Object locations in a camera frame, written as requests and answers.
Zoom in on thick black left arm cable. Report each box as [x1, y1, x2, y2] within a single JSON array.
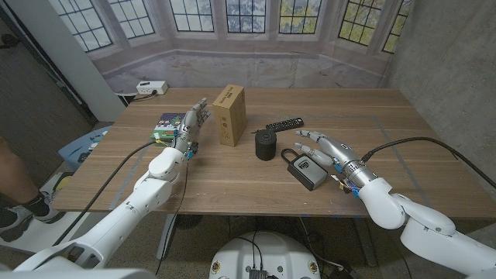
[[52, 139, 158, 247]]

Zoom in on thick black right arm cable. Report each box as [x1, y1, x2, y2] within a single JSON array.
[[360, 136, 496, 189]]

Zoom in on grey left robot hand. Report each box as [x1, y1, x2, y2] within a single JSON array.
[[172, 97, 212, 153]]

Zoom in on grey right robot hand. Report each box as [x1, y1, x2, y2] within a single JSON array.
[[293, 129, 360, 174]]

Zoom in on black cylindrical speaker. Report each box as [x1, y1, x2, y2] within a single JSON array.
[[254, 129, 277, 161]]

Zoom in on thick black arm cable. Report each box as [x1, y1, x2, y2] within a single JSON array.
[[360, 136, 496, 189], [52, 139, 158, 247]]

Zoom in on person with grey sneakers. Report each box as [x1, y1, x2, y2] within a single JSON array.
[[0, 135, 67, 243]]

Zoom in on brown cardboard box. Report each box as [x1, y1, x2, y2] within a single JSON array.
[[211, 84, 247, 148]]

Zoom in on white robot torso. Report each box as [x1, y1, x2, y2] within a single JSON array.
[[208, 231, 322, 279]]

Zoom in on black TV remote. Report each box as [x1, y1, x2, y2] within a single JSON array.
[[265, 117, 305, 133]]

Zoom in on printed window backdrop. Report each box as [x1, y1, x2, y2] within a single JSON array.
[[48, 0, 414, 95]]

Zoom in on grey combination lock box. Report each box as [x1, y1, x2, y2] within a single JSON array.
[[281, 148, 329, 191]]

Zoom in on light blue stool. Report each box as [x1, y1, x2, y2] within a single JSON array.
[[57, 125, 113, 162]]

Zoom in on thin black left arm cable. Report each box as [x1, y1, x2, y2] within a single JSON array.
[[154, 160, 189, 277]]

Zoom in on green game box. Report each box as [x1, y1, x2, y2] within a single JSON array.
[[150, 112, 188, 146]]

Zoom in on white floor platform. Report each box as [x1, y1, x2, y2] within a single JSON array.
[[0, 170, 98, 257]]

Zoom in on white table leg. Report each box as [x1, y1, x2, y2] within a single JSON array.
[[156, 214, 177, 260], [352, 217, 379, 267]]

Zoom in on white power strip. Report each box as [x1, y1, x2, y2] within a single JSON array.
[[136, 80, 169, 96]]

